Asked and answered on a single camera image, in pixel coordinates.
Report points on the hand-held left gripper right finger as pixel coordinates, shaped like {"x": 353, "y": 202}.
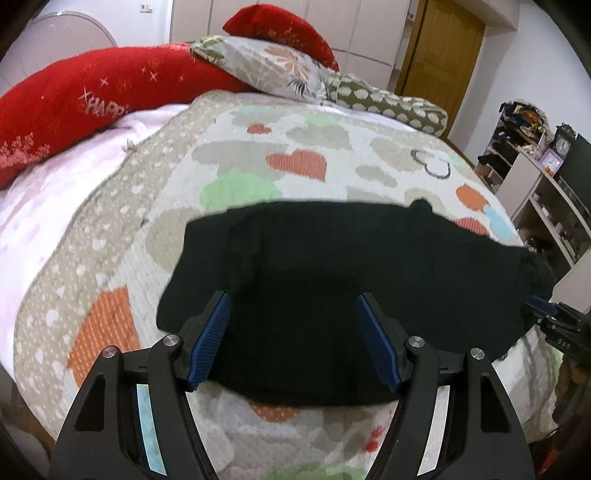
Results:
{"x": 376, "y": 341}

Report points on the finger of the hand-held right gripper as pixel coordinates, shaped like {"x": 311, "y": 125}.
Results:
{"x": 538, "y": 303}

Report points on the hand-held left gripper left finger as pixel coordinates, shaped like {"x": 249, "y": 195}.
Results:
{"x": 210, "y": 341}

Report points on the black pants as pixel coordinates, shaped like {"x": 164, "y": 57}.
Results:
{"x": 300, "y": 258}

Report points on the white shelf unit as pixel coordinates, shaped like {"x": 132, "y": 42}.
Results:
{"x": 521, "y": 184}

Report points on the dark ornate clock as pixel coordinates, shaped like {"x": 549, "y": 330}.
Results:
{"x": 564, "y": 143}

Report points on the dark clutter pile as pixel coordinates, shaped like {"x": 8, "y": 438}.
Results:
{"x": 521, "y": 117}

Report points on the heart patterned blanket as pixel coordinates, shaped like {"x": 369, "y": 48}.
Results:
{"x": 295, "y": 157}

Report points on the pink bed sheet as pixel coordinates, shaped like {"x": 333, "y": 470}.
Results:
{"x": 55, "y": 207}

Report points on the green dotted bolster pillow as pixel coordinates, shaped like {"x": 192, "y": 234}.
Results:
{"x": 397, "y": 104}

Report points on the wooden door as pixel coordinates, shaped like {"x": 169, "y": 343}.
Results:
{"x": 443, "y": 60}

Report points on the floral pillow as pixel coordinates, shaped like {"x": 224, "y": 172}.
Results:
{"x": 272, "y": 64}

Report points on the large red pillow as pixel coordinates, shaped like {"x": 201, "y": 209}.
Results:
{"x": 92, "y": 83}

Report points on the white wardrobe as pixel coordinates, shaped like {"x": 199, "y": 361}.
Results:
{"x": 369, "y": 37}

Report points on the small red pillow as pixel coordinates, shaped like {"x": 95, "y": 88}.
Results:
{"x": 277, "y": 27}

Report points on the round pink headboard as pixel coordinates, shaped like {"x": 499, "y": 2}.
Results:
{"x": 60, "y": 37}

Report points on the purple picture frame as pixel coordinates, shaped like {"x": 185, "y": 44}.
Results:
{"x": 551, "y": 160}

